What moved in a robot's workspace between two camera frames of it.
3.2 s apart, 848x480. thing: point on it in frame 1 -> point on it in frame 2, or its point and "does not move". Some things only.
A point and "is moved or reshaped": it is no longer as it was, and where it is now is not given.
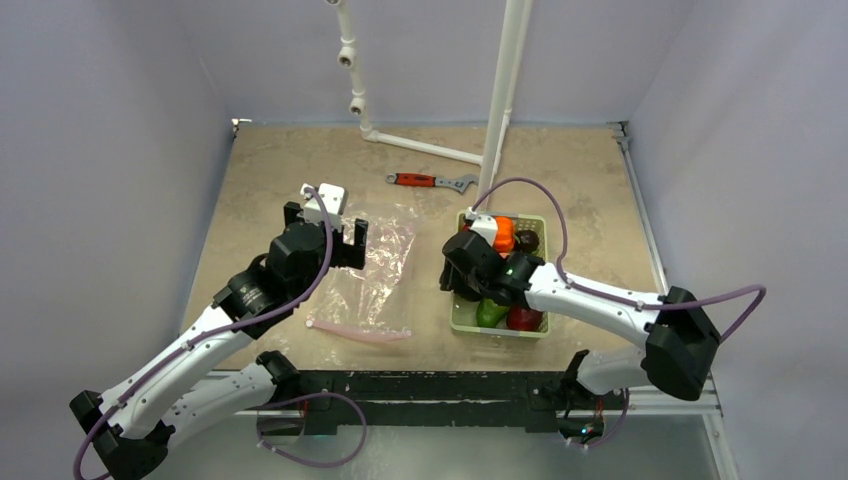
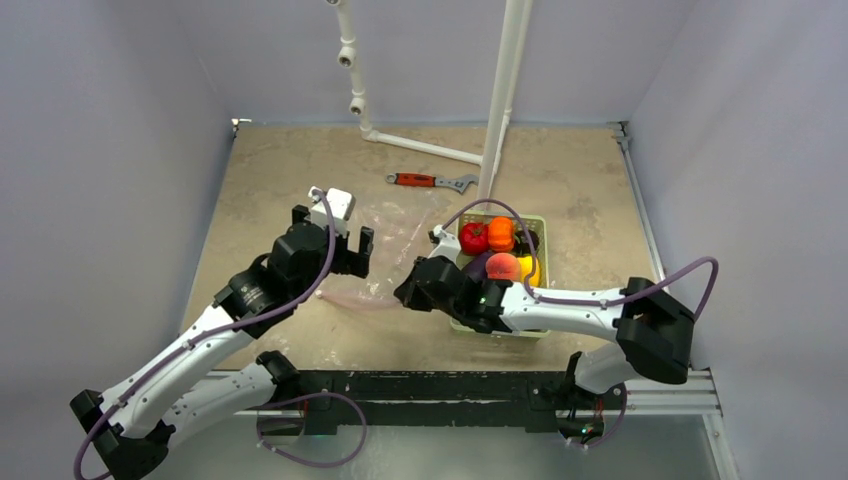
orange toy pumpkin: [504, 236] does not move
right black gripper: [449, 277] -> [424, 283]
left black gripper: [351, 255] does not move
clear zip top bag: [370, 303] is moved or reshaped
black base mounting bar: [355, 398] does not move
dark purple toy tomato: [526, 241] does not move
